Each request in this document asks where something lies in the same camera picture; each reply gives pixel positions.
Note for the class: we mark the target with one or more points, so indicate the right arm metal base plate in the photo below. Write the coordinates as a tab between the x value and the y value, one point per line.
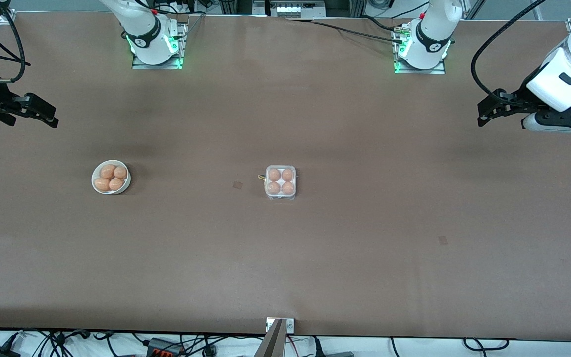
139	65

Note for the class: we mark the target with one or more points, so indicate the black and orange power strip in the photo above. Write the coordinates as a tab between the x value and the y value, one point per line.
164	347

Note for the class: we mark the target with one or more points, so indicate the white round bowl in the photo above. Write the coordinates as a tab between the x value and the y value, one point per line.
126	186

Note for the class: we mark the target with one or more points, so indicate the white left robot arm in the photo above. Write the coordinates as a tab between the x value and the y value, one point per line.
563	79

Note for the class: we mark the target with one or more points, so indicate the white power strip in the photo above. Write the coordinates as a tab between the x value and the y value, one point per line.
290	8

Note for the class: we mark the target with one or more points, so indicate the aluminium camera pole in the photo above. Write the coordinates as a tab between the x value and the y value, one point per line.
270	344

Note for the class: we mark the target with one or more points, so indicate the clear plastic egg box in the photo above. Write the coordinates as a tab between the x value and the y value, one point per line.
281	181

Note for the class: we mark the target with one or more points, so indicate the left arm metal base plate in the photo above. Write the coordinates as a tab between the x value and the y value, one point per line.
439	71

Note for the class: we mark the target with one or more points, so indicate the black power adapter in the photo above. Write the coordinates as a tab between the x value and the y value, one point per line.
0	353

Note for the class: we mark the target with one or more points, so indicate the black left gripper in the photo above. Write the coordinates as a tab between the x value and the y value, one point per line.
522	97

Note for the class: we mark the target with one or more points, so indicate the small metal clamp bracket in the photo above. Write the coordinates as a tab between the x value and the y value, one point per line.
290	325

